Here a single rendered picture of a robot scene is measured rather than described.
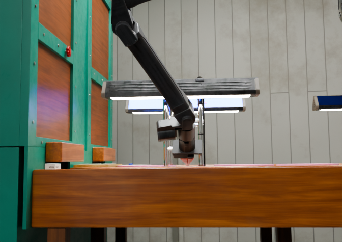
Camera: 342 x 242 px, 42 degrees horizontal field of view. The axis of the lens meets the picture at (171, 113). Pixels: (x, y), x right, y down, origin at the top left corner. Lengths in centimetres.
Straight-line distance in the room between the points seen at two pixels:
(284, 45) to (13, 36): 248
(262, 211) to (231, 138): 214
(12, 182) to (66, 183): 17
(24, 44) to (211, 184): 76
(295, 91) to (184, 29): 103
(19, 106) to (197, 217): 67
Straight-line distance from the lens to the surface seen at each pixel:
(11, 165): 153
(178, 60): 372
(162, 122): 147
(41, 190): 154
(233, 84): 177
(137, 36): 124
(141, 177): 146
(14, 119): 153
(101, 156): 230
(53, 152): 165
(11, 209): 154
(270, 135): 355
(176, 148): 156
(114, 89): 180
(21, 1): 161
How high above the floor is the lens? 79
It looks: 6 degrees up
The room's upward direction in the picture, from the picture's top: 1 degrees counter-clockwise
